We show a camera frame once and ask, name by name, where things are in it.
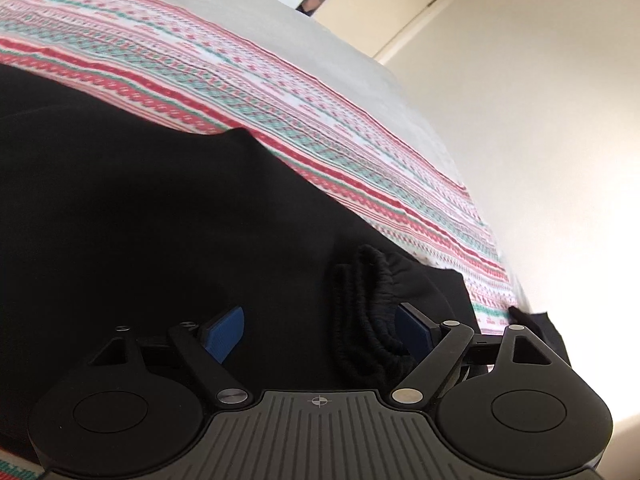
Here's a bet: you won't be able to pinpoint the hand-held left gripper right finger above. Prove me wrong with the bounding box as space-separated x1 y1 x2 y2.
391 302 552 407

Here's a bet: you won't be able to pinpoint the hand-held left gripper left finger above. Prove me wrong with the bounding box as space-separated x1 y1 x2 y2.
86 306 252 409

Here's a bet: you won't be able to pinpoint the light grey bed sheet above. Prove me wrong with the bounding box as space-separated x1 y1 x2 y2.
0 0 469 192

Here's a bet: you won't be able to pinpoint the black pants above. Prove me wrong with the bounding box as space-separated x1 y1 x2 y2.
0 62 571 463

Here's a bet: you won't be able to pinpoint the red and green patterned blanket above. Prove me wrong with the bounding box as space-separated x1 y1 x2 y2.
0 0 519 480

